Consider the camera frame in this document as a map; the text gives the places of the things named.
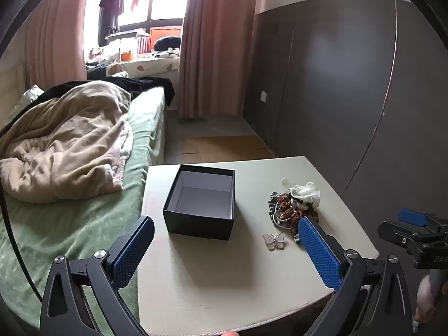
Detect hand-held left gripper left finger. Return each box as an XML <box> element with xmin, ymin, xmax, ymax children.
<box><xmin>39</xmin><ymin>216</ymin><xmax>155</xmax><ymax>336</ymax></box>

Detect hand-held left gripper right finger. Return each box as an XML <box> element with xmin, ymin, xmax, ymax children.
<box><xmin>297</xmin><ymin>216</ymin><xmax>414</xmax><ymax>336</ymax></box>

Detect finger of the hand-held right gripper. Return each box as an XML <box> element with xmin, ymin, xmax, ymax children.
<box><xmin>377</xmin><ymin>220</ymin><xmax>415</xmax><ymax>247</ymax></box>
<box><xmin>398</xmin><ymin>209</ymin><xmax>433</xmax><ymax>229</ymax></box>

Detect silver butterfly brooch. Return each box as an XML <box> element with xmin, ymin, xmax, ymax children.
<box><xmin>262</xmin><ymin>232</ymin><xmax>286</xmax><ymax>251</ymax></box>

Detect brown bead bracelet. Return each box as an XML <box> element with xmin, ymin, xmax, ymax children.
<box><xmin>276</xmin><ymin>192</ymin><xmax>320</xmax><ymax>230</ymax></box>

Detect white plush ornament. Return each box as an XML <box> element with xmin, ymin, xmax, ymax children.
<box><xmin>282</xmin><ymin>178</ymin><xmax>321</xmax><ymax>211</ymax></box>

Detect silver bead bracelet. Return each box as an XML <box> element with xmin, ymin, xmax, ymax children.
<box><xmin>268</xmin><ymin>192</ymin><xmax>302</xmax><ymax>244</ymax></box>

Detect black jewelry box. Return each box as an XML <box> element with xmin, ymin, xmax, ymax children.
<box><xmin>163</xmin><ymin>164</ymin><xmax>235</xmax><ymax>241</ymax></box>

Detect person's right forearm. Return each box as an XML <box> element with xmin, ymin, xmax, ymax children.
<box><xmin>412</xmin><ymin>271</ymin><xmax>448</xmax><ymax>333</ymax></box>

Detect bed with green sheet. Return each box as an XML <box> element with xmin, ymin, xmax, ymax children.
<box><xmin>0</xmin><ymin>86</ymin><xmax>167</xmax><ymax>336</ymax></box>

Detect beige blanket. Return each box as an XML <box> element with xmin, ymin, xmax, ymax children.
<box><xmin>0</xmin><ymin>80</ymin><xmax>135</xmax><ymax>204</ymax></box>

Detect flat cardboard sheet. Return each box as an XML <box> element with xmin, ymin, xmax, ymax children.
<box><xmin>180</xmin><ymin>135</ymin><xmax>274</xmax><ymax>155</ymax></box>

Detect black cloth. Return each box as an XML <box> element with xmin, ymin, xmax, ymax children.
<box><xmin>33</xmin><ymin>76</ymin><xmax>176</xmax><ymax>107</ymax></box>

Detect patterned window seat cushion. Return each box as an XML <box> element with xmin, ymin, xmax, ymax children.
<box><xmin>86</xmin><ymin>54</ymin><xmax>182</xmax><ymax>81</ymax></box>

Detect black bag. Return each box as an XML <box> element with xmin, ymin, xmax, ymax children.
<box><xmin>155</xmin><ymin>36</ymin><xmax>182</xmax><ymax>52</ymax></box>

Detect pink curtain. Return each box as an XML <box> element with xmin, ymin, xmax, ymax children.
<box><xmin>178</xmin><ymin>0</ymin><xmax>260</xmax><ymax>124</ymax></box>
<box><xmin>23</xmin><ymin>0</ymin><xmax>93</xmax><ymax>92</ymax></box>

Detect hanging dark clothes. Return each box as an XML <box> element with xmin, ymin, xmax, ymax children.
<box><xmin>99</xmin><ymin>0</ymin><xmax>127</xmax><ymax>46</ymax></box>

